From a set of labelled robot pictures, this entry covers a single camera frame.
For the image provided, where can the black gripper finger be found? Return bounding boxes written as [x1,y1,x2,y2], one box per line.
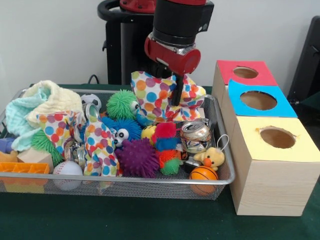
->
[169,74,185,107]

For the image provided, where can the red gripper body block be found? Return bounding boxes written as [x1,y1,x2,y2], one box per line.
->
[144,32,202,77]

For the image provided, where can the blue spiky ball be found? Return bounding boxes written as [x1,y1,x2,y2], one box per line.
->
[100,117,142,148]

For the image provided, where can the white knitted cloth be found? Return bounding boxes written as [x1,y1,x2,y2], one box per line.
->
[24,80,85,129]

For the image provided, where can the mint green knitted cloth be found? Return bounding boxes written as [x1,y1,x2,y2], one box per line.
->
[5,95,45,152]

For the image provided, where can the wooden box with three holes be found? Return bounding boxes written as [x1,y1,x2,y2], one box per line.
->
[212,60,320,217]

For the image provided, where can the crushed silver can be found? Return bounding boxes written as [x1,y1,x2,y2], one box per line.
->
[180,120,212,154]

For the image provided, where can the rainbow spiky caterpillar toy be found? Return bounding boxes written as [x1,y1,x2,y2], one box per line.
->
[151,121,184,176]

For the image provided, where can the small yellow duck toy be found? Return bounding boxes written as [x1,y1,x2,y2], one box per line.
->
[194,146,226,172]

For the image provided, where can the purple spiky ball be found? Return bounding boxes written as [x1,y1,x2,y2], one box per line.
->
[116,138,160,179]

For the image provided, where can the small orange basketball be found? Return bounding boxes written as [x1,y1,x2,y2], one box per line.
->
[189,166,219,197]

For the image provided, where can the small white baseball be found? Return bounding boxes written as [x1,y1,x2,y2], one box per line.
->
[52,161,84,192]

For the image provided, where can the black upright panel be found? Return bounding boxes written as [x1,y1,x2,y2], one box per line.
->
[291,16,320,108]

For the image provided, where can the green cloth side table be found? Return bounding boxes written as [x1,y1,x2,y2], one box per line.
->
[299,91,320,112]

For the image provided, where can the orange toy building block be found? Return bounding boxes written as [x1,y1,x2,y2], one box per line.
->
[0,161,50,194]

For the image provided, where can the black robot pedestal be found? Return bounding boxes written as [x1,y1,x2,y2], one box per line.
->
[97,0,202,86]

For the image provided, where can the clear wire mesh bin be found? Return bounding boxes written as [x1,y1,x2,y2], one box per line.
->
[0,88,235,202]

